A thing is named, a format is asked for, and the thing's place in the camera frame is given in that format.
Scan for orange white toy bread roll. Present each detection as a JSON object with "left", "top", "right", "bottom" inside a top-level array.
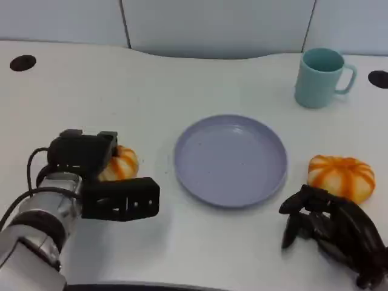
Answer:
[
  {"left": 306, "top": 154, "right": 376, "bottom": 204},
  {"left": 97, "top": 145, "right": 140, "bottom": 182}
]

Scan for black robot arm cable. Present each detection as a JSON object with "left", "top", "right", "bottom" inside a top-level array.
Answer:
[
  {"left": 26, "top": 147, "right": 51, "bottom": 195},
  {"left": 0, "top": 187, "right": 84, "bottom": 229}
]

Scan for lilac plate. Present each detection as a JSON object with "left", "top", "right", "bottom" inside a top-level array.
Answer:
[{"left": 173, "top": 114, "right": 288, "bottom": 209}]

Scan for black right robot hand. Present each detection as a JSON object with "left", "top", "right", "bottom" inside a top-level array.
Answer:
[{"left": 278, "top": 184, "right": 388, "bottom": 289}]

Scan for pale green mug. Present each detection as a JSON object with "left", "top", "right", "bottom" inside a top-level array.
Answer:
[{"left": 293, "top": 47, "right": 358, "bottom": 109}]

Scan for grey partition panel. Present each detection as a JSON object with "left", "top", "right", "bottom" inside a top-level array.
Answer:
[
  {"left": 121, "top": 0, "right": 316, "bottom": 61},
  {"left": 0, "top": 0, "right": 132, "bottom": 49},
  {"left": 303, "top": 0, "right": 388, "bottom": 58}
]

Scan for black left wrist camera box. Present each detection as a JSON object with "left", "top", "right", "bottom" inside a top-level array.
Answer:
[{"left": 81, "top": 177, "right": 161, "bottom": 222}]

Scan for black table cable grommet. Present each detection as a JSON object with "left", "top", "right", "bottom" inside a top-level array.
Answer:
[
  {"left": 8, "top": 55, "right": 37, "bottom": 73},
  {"left": 367, "top": 70, "right": 388, "bottom": 90}
]

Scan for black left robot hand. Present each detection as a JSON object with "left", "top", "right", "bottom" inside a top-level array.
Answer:
[{"left": 47, "top": 129, "right": 119, "bottom": 183}]

